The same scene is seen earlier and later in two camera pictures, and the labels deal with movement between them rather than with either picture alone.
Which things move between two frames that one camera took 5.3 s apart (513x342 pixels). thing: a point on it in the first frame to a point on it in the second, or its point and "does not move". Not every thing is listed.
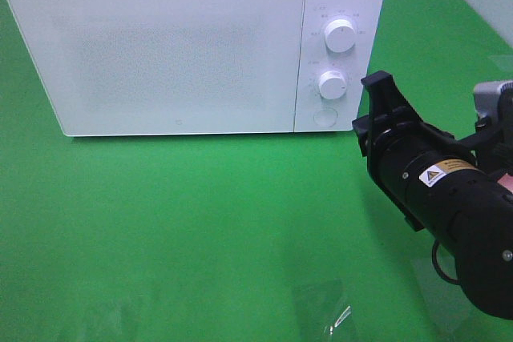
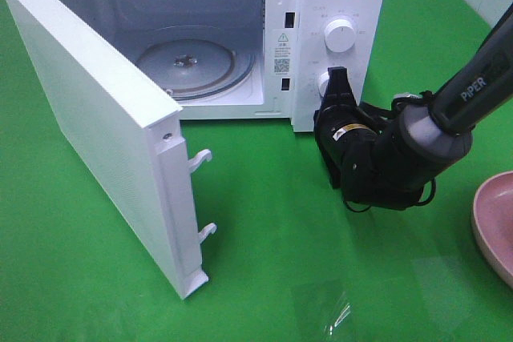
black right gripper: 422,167 to 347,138
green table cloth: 260,237 does not move
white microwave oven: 199,46 does not move
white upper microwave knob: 340,35 does not move
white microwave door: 166,55 to 127,134
